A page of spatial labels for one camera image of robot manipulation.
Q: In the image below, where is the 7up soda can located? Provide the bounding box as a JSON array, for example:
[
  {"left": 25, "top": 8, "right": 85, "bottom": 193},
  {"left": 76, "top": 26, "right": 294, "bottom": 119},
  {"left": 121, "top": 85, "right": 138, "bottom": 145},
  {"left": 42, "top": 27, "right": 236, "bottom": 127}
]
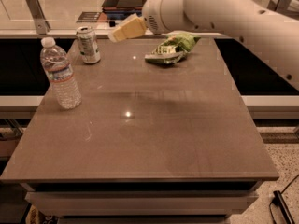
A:
[{"left": 76, "top": 26, "right": 101, "bottom": 64}]

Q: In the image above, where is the snack package under table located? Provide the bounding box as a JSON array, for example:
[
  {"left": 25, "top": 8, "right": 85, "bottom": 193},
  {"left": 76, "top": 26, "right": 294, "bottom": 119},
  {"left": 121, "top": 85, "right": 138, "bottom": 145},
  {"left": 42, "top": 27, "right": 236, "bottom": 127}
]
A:
[{"left": 25, "top": 205, "right": 58, "bottom": 224}]

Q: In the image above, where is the clear plastic water bottle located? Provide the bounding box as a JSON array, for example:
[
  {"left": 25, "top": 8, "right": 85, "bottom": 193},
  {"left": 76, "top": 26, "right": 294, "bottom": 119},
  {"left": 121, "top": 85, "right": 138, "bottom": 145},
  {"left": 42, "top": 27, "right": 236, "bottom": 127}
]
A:
[{"left": 40, "top": 37, "right": 81, "bottom": 109}]

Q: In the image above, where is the metal railing post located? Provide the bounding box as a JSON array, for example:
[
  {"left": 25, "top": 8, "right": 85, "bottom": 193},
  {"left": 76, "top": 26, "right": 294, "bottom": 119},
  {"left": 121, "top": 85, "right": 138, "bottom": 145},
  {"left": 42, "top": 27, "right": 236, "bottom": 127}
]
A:
[
  {"left": 25, "top": 0, "right": 50, "bottom": 35},
  {"left": 266, "top": 0, "right": 297, "bottom": 14}
]

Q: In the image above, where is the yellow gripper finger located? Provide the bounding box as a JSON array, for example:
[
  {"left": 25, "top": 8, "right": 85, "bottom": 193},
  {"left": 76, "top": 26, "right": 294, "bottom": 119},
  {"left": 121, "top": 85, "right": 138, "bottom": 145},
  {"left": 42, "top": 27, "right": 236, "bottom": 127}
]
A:
[{"left": 108, "top": 14, "right": 147, "bottom": 42}]

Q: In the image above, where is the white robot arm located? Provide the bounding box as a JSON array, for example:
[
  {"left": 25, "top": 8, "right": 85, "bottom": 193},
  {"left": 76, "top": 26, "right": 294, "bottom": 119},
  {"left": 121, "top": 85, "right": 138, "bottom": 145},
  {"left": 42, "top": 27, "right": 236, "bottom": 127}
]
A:
[{"left": 108, "top": 0, "right": 299, "bottom": 89}]

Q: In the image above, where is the grey table drawer unit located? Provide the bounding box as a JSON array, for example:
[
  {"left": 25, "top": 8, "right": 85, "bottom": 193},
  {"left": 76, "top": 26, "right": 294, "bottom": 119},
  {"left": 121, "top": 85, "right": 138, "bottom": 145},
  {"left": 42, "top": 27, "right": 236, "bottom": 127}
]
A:
[{"left": 25, "top": 190, "right": 258, "bottom": 217}]

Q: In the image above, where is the left metal railing post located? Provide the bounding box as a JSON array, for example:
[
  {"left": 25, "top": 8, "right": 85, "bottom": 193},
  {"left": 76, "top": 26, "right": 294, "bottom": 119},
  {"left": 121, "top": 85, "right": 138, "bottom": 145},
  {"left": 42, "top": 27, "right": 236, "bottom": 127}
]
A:
[{"left": 25, "top": 0, "right": 50, "bottom": 35}]

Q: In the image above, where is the black cable on floor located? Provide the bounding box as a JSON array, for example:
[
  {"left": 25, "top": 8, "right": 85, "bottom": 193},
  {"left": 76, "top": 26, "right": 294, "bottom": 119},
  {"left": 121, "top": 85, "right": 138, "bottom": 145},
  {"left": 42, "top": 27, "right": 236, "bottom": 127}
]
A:
[{"left": 268, "top": 173, "right": 299, "bottom": 224}]

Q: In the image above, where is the right metal railing post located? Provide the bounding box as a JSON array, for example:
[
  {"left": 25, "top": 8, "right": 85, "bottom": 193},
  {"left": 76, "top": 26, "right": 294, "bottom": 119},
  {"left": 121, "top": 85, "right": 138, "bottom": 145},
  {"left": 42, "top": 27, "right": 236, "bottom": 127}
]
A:
[{"left": 266, "top": 0, "right": 297, "bottom": 14}]

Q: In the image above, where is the green chip bag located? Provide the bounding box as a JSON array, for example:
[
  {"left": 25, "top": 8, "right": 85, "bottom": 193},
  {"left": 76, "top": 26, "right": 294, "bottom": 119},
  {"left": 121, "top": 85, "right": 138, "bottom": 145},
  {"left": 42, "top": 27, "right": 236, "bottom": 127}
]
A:
[{"left": 145, "top": 32, "right": 201, "bottom": 65}]

